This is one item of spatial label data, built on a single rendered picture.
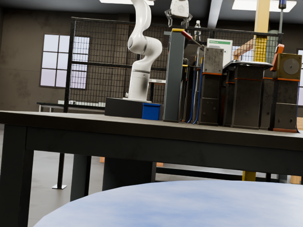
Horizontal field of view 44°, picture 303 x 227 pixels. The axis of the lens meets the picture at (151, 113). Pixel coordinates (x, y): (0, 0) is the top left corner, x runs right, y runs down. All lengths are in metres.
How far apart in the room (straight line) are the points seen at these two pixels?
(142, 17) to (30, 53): 8.42
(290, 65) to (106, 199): 1.57
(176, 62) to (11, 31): 9.46
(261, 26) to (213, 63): 1.89
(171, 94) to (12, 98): 9.22
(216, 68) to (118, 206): 1.48
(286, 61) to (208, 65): 0.35
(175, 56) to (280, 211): 1.54
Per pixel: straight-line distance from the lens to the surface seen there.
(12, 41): 11.05
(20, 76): 10.81
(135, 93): 2.39
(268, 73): 2.03
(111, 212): 0.29
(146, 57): 2.45
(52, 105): 9.19
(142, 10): 2.52
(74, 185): 2.08
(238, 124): 1.74
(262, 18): 3.63
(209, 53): 1.76
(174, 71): 1.84
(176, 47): 1.85
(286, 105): 1.82
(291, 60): 1.84
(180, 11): 2.18
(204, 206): 0.34
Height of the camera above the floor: 0.73
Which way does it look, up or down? level
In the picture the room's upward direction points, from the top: 5 degrees clockwise
